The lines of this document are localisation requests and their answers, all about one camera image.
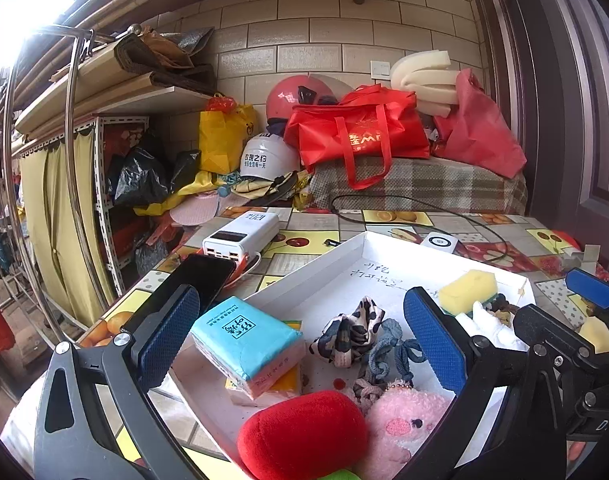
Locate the white power bank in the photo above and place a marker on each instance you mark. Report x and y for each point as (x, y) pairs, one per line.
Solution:
(245, 235)

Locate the black plastic bag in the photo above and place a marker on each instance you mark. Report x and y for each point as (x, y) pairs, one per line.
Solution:
(141, 178)

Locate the black smartphone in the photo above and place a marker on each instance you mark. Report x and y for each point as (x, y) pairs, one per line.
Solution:
(206, 274)

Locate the pink plush pig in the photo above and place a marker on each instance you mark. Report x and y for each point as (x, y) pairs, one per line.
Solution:
(399, 423)

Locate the yellow shopping bag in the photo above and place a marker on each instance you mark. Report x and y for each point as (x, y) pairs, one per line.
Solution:
(224, 129)

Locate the small white box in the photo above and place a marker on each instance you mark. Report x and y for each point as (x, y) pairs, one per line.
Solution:
(585, 259)

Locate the yellow green scrub sponge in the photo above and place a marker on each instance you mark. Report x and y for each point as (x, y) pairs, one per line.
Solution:
(474, 286)

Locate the red packet on table edge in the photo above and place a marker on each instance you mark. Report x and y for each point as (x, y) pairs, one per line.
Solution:
(564, 240)

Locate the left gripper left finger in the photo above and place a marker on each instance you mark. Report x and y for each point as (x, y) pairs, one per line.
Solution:
(72, 437)

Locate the red tote bag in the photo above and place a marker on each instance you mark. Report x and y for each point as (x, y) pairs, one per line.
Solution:
(370, 121)

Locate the white cardboard tray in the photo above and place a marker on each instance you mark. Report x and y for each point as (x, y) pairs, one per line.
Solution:
(369, 265)

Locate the red plush apple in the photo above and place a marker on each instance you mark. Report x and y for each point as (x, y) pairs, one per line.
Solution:
(308, 437)

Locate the red fabric bag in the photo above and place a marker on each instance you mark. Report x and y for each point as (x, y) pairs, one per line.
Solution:
(475, 132)

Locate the teal tissue pack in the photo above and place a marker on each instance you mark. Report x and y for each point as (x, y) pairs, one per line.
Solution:
(209, 334)

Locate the plaid covered bench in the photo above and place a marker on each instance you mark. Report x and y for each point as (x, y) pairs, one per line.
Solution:
(422, 184)

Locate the chrome clothes rack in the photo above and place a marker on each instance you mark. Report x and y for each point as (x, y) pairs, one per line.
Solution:
(110, 62)

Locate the pink red helmet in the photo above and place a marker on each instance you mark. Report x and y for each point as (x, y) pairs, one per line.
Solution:
(293, 91)

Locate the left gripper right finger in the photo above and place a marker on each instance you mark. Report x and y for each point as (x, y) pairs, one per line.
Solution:
(527, 439)

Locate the white face mask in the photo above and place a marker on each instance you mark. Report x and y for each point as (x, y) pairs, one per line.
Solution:
(480, 322)

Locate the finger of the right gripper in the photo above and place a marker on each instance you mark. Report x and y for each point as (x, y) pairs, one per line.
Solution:
(535, 326)
(589, 287)

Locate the white helmet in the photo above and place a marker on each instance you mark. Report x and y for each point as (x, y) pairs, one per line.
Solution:
(267, 157)

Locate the round yellow sponge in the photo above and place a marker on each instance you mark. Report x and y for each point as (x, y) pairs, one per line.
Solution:
(596, 333)

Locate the cream foam roll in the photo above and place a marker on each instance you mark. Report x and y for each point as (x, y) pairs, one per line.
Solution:
(429, 76)

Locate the yellow curtain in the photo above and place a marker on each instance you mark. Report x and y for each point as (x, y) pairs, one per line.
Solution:
(52, 232)

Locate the white wireless charger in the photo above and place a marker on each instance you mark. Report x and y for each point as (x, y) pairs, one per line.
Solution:
(440, 241)

